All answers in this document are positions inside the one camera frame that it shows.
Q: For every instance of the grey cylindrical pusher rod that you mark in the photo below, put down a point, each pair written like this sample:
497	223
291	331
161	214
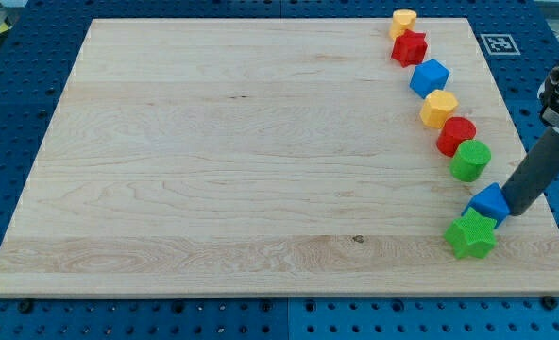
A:
534	174

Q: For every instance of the green star block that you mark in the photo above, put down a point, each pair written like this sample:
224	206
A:
471	235

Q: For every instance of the red star block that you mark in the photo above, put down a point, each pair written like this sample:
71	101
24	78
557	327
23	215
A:
409	48

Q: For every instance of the blue triangle block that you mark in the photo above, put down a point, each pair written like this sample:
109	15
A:
490	202

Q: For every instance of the green cylinder block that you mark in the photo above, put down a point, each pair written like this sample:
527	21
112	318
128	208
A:
469	160

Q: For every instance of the white fiducial marker tag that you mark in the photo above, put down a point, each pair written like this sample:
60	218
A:
499	44

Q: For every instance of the red cylinder block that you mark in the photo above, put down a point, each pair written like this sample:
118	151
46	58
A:
455	131

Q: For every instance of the yellow hexagon block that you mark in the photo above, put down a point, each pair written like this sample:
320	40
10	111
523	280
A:
437	108

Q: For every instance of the blue cube block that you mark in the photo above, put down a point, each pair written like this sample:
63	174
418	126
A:
428	76

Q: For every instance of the yellow heart block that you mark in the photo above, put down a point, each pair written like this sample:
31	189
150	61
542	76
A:
402	20

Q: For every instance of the wooden board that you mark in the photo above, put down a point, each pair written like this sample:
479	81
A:
219	158

